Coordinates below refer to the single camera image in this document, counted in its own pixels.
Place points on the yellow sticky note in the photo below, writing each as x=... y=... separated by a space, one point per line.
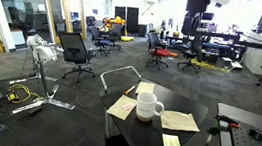
x=171 y=141

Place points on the white mug with cork base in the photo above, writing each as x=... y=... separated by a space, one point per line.
x=146 y=105

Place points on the black mesh office chair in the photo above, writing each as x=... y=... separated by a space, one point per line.
x=73 y=47

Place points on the brown paper bag with pink note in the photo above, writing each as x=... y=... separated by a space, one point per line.
x=118 y=110

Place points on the wooden framed glass door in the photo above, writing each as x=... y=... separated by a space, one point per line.
x=62 y=14

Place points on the small white floor box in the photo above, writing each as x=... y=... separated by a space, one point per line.
x=236 y=65

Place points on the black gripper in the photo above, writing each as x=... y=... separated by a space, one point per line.
x=198 y=4

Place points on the office chair with red seat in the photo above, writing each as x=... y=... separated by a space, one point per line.
x=157 y=52

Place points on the white device on stand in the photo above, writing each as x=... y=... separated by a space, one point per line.
x=44 y=53

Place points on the black desk with equipment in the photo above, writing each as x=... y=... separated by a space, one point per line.
x=221 y=47

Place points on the yellow orange machine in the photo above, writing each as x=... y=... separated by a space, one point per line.
x=114 y=22

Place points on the orange marker pen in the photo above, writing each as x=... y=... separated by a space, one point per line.
x=129 y=90

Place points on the short black panel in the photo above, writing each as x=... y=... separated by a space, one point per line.
x=120 y=13

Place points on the wide brown paper bag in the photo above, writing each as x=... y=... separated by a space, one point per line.
x=178 y=121

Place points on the metal tripod stand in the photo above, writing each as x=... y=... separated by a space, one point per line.
x=47 y=98

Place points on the yellow object on floor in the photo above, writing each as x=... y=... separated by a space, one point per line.
x=127 y=39

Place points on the tall black panel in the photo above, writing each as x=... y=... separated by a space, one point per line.
x=132 y=19

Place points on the office chair with blue seat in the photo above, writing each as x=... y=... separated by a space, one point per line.
x=99 y=39

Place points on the small black block on breadboard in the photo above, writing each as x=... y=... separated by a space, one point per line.
x=258 y=134

